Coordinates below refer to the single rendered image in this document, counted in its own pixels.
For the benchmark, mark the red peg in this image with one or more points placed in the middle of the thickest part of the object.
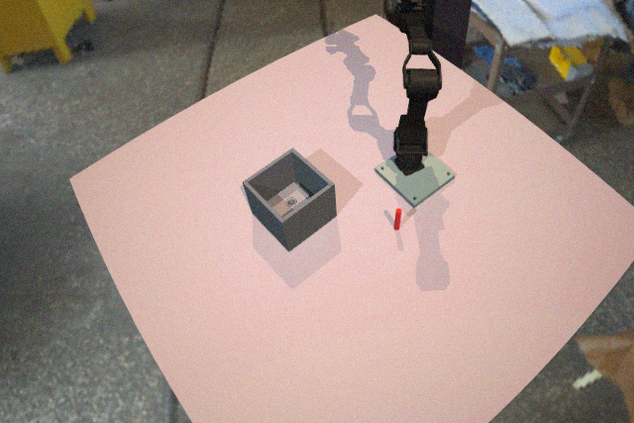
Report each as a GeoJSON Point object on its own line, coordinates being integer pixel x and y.
{"type": "Point", "coordinates": [397, 219]}

